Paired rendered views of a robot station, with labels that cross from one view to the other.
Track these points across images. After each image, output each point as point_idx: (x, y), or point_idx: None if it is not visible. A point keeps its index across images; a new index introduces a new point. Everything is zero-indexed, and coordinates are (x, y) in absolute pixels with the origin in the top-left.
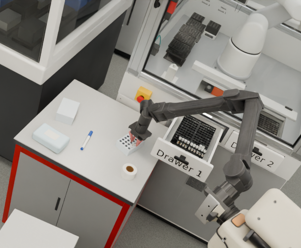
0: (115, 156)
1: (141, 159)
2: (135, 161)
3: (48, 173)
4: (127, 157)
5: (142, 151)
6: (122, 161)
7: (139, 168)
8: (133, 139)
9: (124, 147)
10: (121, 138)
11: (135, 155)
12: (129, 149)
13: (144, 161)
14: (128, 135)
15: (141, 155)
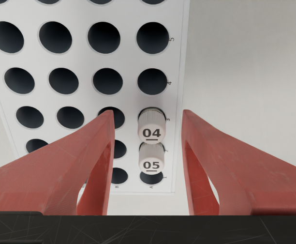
0: (123, 199)
1: (270, 89)
2: (245, 140)
3: None
4: (182, 156)
5: (231, 1)
6: (177, 195)
7: None
8: (111, 128)
9: (121, 193)
10: (22, 151)
11: (205, 99)
12: (162, 181)
13: None
14: None
15: (251, 51)
